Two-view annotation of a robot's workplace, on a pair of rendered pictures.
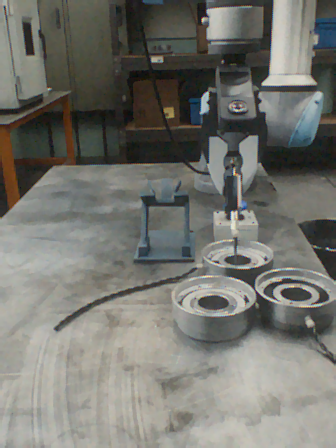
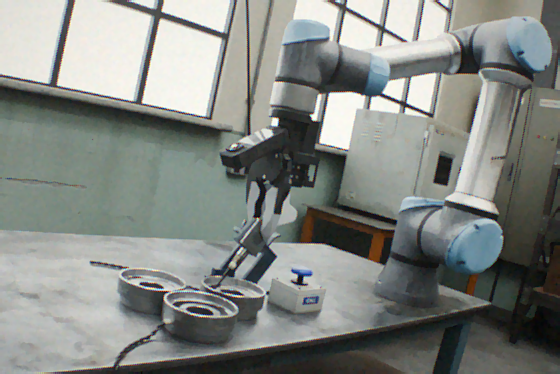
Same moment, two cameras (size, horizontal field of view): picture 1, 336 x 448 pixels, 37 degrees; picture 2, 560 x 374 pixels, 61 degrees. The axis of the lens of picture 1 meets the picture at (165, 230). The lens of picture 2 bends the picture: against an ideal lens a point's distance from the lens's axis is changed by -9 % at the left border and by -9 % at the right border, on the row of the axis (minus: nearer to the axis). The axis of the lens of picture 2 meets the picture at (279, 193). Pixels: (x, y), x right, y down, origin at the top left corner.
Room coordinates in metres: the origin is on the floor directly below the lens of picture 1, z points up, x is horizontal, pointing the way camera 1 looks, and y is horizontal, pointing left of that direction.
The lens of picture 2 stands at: (0.13, -0.69, 1.07)
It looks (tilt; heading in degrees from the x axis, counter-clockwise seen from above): 5 degrees down; 44
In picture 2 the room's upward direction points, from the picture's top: 11 degrees clockwise
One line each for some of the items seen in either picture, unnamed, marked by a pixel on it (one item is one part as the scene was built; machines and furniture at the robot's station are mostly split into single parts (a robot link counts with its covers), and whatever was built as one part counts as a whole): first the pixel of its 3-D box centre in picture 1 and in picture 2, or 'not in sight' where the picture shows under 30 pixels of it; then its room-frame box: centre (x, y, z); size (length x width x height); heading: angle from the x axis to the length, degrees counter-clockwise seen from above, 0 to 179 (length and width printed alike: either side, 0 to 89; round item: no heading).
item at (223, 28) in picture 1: (232, 27); (292, 100); (0.73, -0.10, 1.15); 0.08 x 0.08 x 0.05
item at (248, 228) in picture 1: (234, 227); (299, 293); (0.83, -0.12, 0.82); 0.08 x 0.07 x 0.05; 177
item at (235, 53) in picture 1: (233, 88); (287, 149); (0.74, -0.10, 1.07); 0.09 x 0.08 x 0.12; 175
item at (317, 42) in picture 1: (304, 34); not in sight; (4.25, -1.16, 1.11); 0.52 x 0.38 x 0.22; 87
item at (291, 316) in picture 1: (295, 299); (199, 316); (0.57, -0.17, 0.82); 0.10 x 0.10 x 0.04
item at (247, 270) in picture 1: (237, 265); (231, 298); (0.68, -0.11, 0.82); 0.10 x 0.10 x 0.04
